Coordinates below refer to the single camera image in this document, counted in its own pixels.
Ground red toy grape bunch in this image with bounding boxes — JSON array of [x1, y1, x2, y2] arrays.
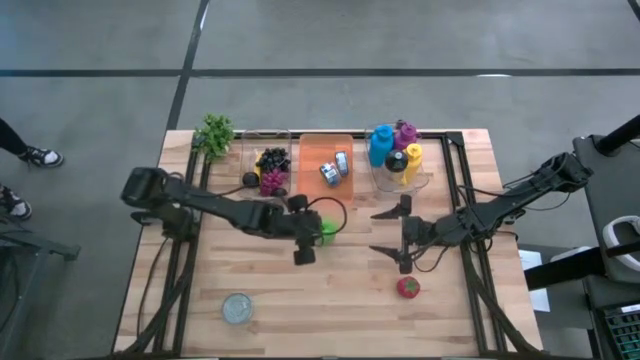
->
[[258, 168, 290, 197]]

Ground orange plastic bin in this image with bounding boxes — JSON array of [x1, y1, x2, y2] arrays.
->
[[295, 132, 356, 210]]

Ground tin can silver lid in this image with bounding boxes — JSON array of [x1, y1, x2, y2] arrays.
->
[[221, 292, 255, 325]]

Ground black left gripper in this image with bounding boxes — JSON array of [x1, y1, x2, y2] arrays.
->
[[279, 193, 325, 267]]

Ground yellow squeeze bottle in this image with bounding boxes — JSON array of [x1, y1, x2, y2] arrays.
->
[[402, 143, 424, 186]]

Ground green toy apple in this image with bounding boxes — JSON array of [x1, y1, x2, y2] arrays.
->
[[319, 217, 340, 247]]

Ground black side desk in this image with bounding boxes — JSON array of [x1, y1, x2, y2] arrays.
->
[[572, 114, 640, 360]]

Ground dark blue toy grape bunch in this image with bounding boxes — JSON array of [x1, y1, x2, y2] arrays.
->
[[255, 146, 292, 174]]

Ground tin can gold lid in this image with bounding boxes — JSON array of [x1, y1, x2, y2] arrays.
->
[[319, 161, 343, 188]]

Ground blue squeeze bottle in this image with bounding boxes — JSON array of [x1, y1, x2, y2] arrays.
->
[[368, 124, 395, 169]]

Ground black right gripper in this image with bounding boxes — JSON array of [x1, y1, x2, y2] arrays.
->
[[368, 193, 442, 276]]

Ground grey headphones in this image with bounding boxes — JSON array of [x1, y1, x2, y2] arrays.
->
[[602, 214, 640, 274]]

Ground red toy strawberry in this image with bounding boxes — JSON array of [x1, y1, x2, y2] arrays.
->
[[396, 275, 422, 300]]

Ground magenta squeeze bottle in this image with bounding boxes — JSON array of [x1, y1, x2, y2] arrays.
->
[[394, 121, 419, 151]]

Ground clear plastic bin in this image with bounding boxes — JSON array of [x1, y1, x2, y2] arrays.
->
[[235, 128, 294, 204], [359, 121, 430, 195]]

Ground grey metal stand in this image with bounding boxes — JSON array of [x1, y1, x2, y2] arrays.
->
[[0, 219, 81, 360]]

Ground person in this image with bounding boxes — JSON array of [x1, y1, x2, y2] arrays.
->
[[0, 117, 65, 221]]

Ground backlit keyboard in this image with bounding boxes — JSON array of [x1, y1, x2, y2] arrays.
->
[[602, 304, 640, 360]]

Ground tin can blue label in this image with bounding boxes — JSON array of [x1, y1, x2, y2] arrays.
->
[[333, 151, 351, 178]]

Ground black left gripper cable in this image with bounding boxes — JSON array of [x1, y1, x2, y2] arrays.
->
[[305, 196, 348, 236]]

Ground green potted plant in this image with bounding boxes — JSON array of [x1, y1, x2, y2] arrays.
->
[[192, 112, 236, 164]]

